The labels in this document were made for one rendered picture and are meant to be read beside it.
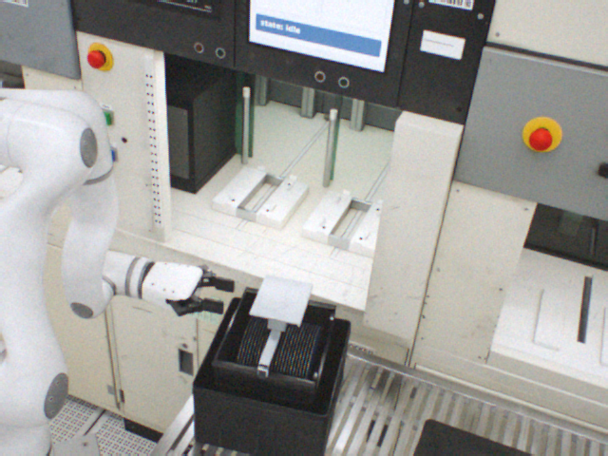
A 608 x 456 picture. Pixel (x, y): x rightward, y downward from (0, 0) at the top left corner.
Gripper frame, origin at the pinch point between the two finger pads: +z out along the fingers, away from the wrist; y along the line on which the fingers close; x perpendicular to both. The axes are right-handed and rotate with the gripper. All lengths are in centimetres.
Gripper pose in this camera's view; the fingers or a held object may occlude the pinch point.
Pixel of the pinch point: (220, 294)
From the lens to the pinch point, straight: 142.3
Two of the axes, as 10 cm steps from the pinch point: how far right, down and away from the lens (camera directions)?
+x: 0.8, -8.1, -5.8
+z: 9.7, 1.9, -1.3
